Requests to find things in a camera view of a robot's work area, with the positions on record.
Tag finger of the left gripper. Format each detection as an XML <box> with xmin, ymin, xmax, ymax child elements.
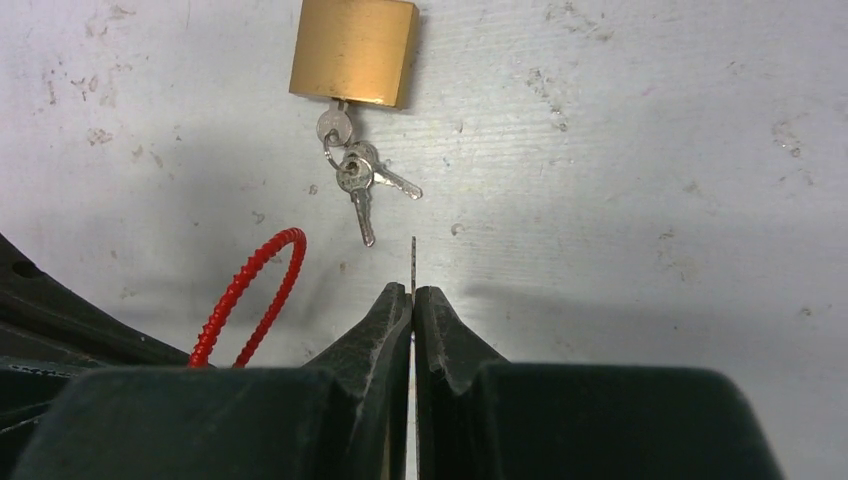
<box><xmin>1</xmin><ymin>238</ymin><xmax>189</xmax><ymax>458</ymax></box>

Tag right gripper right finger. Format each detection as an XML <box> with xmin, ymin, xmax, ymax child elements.
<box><xmin>413</xmin><ymin>287</ymin><xmax>782</xmax><ymax>479</ymax></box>

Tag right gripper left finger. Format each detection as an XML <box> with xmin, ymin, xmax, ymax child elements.
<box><xmin>9</xmin><ymin>283</ymin><xmax>412</xmax><ymax>479</ymax></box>

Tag red cable padlock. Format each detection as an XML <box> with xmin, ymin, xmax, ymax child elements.
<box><xmin>188</xmin><ymin>227</ymin><xmax>307</xmax><ymax>368</ymax></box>

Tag small silver key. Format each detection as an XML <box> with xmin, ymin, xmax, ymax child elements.
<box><xmin>410</xmin><ymin>235</ymin><xmax>417</xmax><ymax>305</ymax></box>

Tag silver keys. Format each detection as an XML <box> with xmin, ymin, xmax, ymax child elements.
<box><xmin>316</xmin><ymin>100</ymin><xmax>423</xmax><ymax>247</ymax></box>

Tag large brass padlock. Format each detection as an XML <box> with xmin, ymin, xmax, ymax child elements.
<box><xmin>289</xmin><ymin>0</ymin><xmax>420</xmax><ymax>110</ymax></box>

